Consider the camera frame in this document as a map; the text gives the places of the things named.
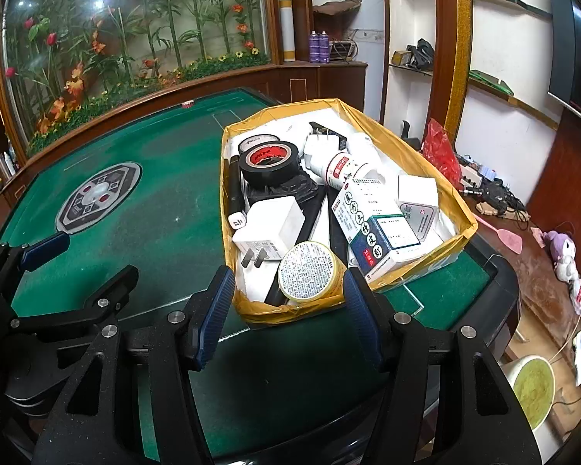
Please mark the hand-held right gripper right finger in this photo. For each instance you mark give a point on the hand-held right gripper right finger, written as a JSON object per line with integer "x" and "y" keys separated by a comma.
{"x": 364, "y": 322}

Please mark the black bag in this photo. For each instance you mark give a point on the black bag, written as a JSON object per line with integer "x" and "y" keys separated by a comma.
{"x": 425, "y": 53}

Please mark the black flat case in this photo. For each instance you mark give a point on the black flat case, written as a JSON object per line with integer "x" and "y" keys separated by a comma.
{"x": 315, "y": 218}

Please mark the grey tape roll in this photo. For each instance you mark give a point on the grey tape roll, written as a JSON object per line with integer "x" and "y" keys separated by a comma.
{"x": 251, "y": 142}

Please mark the small white box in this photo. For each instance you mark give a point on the small white box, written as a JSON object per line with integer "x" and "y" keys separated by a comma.
{"x": 416, "y": 193}

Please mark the large white charger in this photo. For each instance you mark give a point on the large white charger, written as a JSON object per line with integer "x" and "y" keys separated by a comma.
{"x": 271, "y": 225}

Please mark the black tape roll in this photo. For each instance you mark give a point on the black tape roll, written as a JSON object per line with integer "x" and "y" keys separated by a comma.
{"x": 252, "y": 168}

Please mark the mahjong table control panel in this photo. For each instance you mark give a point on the mahjong table control panel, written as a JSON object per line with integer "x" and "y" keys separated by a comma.
{"x": 97, "y": 196}

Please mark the brown wooden root carving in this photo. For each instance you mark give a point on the brown wooden root carving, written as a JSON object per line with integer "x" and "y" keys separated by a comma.
{"x": 334, "y": 12}

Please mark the black glue gun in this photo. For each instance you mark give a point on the black glue gun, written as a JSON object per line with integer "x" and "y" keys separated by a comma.
{"x": 496, "y": 196}

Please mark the round yellow tin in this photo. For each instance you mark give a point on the round yellow tin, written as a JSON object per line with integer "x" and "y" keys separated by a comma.
{"x": 305, "y": 271}

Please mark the black television screen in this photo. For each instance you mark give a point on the black television screen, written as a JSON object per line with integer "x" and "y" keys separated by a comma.
{"x": 573, "y": 48}

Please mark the red plastic bag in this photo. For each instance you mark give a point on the red plastic bag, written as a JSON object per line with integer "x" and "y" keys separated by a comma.
{"x": 440, "y": 155}

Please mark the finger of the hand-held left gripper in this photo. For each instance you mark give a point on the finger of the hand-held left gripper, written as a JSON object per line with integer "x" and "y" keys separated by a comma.
{"x": 43, "y": 249}
{"x": 111, "y": 286}

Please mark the blue white medicine box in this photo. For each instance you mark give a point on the blue white medicine box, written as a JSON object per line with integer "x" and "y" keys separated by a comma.
{"x": 363, "y": 218}

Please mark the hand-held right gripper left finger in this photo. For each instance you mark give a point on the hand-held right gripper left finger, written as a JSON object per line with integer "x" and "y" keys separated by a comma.
{"x": 214, "y": 317}

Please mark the black plastic base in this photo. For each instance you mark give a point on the black plastic base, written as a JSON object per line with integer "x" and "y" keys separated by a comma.
{"x": 293, "y": 189}

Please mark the white plug adapter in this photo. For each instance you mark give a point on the white plug adapter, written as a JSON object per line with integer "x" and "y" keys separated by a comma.
{"x": 319, "y": 152}

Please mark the black cylinder white cap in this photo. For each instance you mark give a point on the black cylinder white cap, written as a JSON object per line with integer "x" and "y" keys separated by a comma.
{"x": 235, "y": 189}

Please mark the white round jar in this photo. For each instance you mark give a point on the white round jar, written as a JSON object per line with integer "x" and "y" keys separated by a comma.
{"x": 363, "y": 145}

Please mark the white medicine bottle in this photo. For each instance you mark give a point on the white medicine bottle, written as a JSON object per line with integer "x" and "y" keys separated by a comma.
{"x": 353, "y": 169}

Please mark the black office chair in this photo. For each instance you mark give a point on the black office chair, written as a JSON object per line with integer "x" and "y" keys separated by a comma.
{"x": 410, "y": 136}

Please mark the purple plush toy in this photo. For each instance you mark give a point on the purple plush toy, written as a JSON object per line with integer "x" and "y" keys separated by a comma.
{"x": 564, "y": 254}

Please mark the white bowl green contents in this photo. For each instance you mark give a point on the white bowl green contents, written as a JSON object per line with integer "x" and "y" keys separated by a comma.
{"x": 532, "y": 387}

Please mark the yellow taped cardboard box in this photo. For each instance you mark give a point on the yellow taped cardboard box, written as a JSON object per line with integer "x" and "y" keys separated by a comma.
{"x": 254, "y": 312}

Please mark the pink fly swatter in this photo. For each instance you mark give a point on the pink fly swatter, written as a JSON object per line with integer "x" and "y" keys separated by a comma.
{"x": 506, "y": 240}

